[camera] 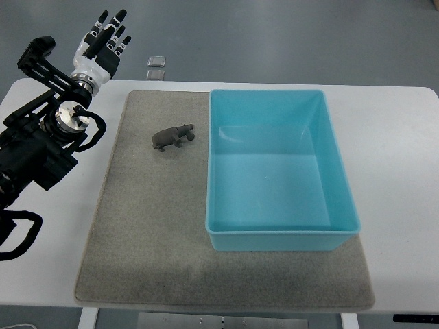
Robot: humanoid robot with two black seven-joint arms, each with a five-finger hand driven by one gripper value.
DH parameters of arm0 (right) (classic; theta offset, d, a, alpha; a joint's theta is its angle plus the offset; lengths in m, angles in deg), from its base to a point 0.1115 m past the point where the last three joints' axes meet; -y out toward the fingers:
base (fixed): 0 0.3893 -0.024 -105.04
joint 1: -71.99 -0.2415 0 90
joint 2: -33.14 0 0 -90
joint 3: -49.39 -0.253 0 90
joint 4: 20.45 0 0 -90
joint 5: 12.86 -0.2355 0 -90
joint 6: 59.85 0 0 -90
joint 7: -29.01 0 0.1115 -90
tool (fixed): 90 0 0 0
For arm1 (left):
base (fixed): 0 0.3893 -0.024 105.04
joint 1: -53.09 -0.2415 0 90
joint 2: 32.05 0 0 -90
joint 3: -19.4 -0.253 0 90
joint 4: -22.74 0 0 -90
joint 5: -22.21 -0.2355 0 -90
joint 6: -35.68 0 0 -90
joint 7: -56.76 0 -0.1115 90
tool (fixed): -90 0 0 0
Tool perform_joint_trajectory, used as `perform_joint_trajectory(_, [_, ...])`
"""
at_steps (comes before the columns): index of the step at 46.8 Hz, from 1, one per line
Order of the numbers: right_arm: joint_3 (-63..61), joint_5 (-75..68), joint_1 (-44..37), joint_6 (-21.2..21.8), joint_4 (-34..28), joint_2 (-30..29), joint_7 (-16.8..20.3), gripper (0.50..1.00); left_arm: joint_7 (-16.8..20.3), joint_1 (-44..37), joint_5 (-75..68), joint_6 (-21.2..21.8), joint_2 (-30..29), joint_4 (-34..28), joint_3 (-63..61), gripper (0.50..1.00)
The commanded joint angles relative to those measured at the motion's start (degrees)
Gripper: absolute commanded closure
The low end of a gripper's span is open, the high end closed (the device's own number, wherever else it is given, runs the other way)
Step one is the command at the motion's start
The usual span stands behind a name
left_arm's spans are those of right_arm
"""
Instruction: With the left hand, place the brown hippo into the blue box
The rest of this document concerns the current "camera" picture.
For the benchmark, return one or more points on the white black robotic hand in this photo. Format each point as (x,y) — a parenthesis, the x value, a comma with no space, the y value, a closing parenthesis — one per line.
(98,55)

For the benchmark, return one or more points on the brown toy hippo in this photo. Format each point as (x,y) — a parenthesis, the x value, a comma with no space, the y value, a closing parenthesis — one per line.
(172,136)

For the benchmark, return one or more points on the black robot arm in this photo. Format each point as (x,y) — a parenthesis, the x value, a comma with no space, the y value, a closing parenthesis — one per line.
(41,136)

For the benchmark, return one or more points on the blue plastic box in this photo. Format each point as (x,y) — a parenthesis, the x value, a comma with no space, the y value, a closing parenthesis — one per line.
(276,180)

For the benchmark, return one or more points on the lower floor socket plate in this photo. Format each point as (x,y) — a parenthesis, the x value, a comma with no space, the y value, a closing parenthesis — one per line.
(155,75)

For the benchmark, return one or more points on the grey felt mat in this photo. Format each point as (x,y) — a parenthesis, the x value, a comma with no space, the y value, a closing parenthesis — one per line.
(148,245)

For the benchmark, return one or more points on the white left table leg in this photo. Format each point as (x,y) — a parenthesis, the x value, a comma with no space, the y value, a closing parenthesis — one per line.
(88,318)

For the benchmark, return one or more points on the white table leg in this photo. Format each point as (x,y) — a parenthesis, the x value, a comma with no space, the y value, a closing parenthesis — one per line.
(88,318)
(349,321)

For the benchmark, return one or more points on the metal table crossbar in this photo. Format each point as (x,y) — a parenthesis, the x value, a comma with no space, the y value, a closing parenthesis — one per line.
(168,320)

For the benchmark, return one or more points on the white right table leg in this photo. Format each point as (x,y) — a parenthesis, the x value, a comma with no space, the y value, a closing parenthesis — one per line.
(349,321)

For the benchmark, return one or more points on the black table control panel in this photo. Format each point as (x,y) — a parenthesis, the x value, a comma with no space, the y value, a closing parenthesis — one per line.
(416,318)

